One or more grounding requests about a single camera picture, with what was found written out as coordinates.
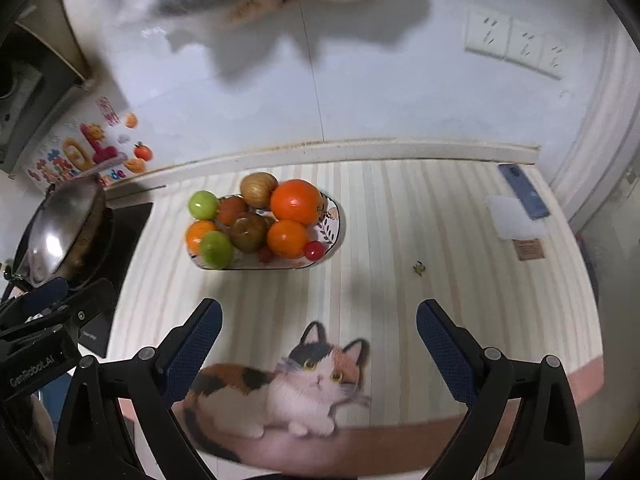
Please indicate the tan mango fruit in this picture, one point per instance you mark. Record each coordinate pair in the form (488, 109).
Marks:
(256, 189)

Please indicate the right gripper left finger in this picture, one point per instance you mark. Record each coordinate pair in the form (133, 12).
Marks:
(93, 441)

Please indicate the colourful fruit wall sticker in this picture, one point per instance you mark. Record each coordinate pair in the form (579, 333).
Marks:
(103, 136)

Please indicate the floral oval plate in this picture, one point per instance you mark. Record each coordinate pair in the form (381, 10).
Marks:
(326, 231)

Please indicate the small green plum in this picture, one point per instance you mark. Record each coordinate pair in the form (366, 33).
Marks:
(203, 205)

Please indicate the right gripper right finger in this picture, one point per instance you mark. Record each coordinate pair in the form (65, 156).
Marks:
(545, 441)

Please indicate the large green plum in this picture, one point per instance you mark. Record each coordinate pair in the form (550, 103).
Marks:
(216, 250)

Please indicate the dark brown tangerine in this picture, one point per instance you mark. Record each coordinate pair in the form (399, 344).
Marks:
(230, 208)

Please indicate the large orange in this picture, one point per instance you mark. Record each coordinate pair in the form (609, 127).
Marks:
(297, 200)

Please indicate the small brown card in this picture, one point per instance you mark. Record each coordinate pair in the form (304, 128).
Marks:
(528, 250)

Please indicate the blue smartphone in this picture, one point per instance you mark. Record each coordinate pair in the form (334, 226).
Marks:
(524, 190)

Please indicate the small green stem scrap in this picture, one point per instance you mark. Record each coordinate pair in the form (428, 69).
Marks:
(419, 268)

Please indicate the white wall socket panel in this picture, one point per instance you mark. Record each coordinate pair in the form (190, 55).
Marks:
(497, 35)

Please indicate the striped cat table mat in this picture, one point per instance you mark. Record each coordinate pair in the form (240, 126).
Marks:
(393, 214)

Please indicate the small tangerine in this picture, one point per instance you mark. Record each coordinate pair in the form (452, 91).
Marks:
(195, 233)

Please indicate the white paper napkin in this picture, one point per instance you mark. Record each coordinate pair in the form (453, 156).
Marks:
(511, 221)

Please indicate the red green apple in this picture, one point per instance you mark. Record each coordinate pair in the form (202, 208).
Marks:
(248, 232)

